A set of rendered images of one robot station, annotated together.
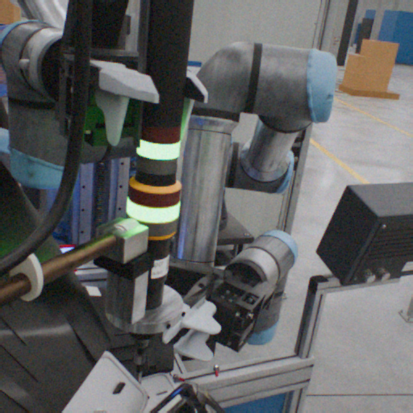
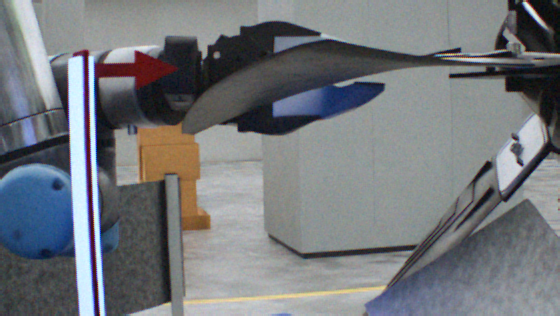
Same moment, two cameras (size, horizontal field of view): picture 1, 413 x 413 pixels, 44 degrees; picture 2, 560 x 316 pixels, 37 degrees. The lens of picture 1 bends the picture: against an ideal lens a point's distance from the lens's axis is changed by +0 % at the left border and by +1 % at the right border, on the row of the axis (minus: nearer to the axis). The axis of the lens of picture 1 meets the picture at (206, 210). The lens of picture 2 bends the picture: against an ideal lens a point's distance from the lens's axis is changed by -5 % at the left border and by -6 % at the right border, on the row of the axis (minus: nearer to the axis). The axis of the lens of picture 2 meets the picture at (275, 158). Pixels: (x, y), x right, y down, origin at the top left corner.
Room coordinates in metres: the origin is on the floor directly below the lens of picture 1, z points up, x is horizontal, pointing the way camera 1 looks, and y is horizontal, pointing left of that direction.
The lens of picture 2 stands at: (0.60, 0.71, 1.15)
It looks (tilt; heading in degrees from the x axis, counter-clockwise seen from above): 3 degrees down; 269
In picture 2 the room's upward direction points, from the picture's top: 2 degrees counter-clockwise
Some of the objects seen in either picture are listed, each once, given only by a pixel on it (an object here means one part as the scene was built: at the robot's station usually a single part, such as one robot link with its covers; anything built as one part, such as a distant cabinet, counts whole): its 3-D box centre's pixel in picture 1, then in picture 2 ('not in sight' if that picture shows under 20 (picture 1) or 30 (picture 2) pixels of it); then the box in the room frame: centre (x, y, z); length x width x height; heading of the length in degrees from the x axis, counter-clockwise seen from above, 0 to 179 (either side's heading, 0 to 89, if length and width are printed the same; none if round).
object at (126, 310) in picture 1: (141, 268); not in sight; (0.39, 0.05, 1.34); 0.09 x 0.07 x 0.10; 153
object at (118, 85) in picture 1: (118, 108); not in sight; (0.39, 0.08, 1.48); 0.09 x 0.03 x 0.06; 29
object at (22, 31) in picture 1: (39, 59); not in sight; (0.62, 0.22, 1.48); 0.11 x 0.08 x 0.09; 38
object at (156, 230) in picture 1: (152, 219); not in sight; (0.40, 0.04, 1.39); 0.04 x 0.04 x 0.01
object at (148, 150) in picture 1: (158, 146); not in sight; (0.40, 0.04, 1.45); 0.03 x 0.03 x 0.01
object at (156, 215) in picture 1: (153, 205); not in sight; (0.40, 0.04, 1.40); 0.04 x 0.04 x 0.01
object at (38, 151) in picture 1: (53, 139); not in sight; (0.63, 0.20, 1.38); 0.11 x 0.08 x 0.11; 137
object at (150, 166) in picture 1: (156, 161); not in sight; (0.40, 0.04, 1.44); 0.03 x 0.03 x 0.01
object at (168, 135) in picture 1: (160, 130); not in sight; (0.40, 0.04, 1.47); 0.03 x 0.03 x 0.01
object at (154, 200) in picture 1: (154, 190); not in sight; (0.40, 0.04, 1.41); 0.04 x 0.04 x 0.01
